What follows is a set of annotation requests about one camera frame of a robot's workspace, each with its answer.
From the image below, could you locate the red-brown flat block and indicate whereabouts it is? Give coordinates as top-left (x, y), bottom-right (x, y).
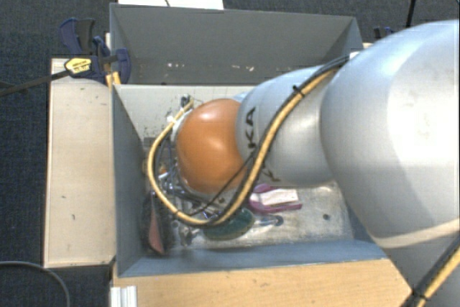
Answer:
top-left (141, 190), bottom-right (169, 256)

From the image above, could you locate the dark green oval thing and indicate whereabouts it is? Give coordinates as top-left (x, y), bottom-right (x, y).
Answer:
top-left (203, 208), bottom-right (257, 242)

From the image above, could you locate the pale wood flat board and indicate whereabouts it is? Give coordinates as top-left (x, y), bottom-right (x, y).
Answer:
top-left (43, 57), bottom-right (118, 268)

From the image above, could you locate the pink tool with white label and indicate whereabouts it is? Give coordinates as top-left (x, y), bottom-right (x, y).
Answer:
top-left (247, 183), bottom-right (303, 213)

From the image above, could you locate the small blue-grey tool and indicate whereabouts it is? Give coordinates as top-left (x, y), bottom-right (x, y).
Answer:
top-left (256, 214), bottom-right (285, 228)

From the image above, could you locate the grey metal bin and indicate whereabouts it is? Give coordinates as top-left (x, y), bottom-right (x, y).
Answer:
top-left (109, 2), bottom-right (390, 278)

